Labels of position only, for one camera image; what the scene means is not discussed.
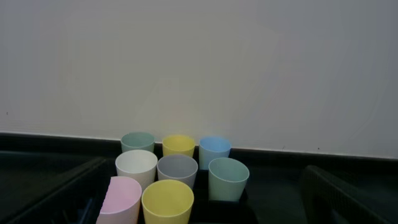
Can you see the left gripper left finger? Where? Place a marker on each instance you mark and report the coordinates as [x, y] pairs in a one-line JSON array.
[[59, 202]]

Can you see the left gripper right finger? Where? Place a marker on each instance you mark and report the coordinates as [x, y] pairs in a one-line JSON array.
[[326, 199]]

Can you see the pink cup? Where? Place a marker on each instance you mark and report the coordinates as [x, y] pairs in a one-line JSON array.
[[121, 199]]

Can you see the yellow cup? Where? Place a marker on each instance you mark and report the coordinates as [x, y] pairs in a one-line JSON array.
[[168, 202], [178, 146]]

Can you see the white cup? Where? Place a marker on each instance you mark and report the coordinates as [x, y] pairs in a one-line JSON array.
[[136, 168]]

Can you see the green cup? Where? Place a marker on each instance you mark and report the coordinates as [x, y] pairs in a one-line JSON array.
[[137, 142], [227, 183]]

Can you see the black tray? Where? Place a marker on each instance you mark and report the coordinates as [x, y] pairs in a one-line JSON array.
[[224, 211]]

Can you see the blue cup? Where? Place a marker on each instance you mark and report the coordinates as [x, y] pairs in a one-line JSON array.
[[213, 154]]

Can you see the grey cup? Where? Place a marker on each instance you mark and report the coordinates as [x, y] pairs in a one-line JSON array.
[[177, 169]]

